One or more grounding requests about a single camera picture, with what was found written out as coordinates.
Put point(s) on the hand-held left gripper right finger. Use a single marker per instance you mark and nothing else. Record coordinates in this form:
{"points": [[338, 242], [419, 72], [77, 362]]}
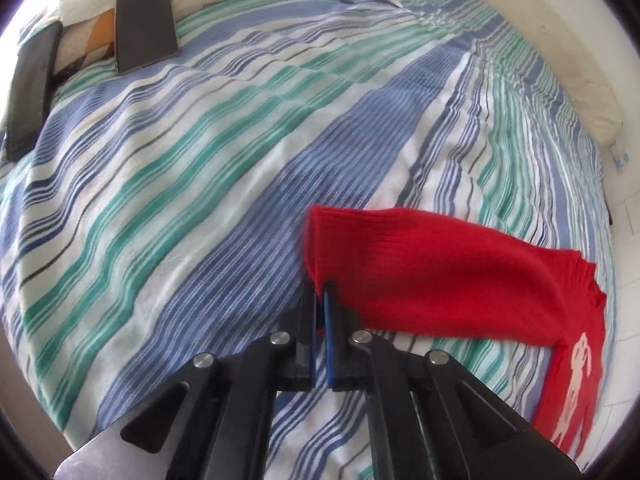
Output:
{"points": [[328, 340]]}

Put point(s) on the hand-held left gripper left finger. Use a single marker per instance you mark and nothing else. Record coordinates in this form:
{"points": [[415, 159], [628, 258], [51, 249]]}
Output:
{"points": [[312, 340]]}

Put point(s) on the red sweater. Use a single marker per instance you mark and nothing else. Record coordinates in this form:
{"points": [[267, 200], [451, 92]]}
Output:
{"points": [[440, 285]]}

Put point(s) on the striped bed blanket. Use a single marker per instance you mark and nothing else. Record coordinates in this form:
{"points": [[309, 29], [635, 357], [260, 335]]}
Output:
{"points": [[200, 185]]}

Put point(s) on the dark rectangular board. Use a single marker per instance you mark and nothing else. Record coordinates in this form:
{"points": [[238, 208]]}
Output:
{"points": [[30, 90], [145, 25]]}

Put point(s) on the cream padded headboard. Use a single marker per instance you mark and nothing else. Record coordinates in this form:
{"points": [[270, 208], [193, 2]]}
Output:
{"points": [[545, 25]]}

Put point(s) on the white wall outlet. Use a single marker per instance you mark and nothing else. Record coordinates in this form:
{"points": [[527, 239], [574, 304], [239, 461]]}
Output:
{"points": [[621, 159]]}

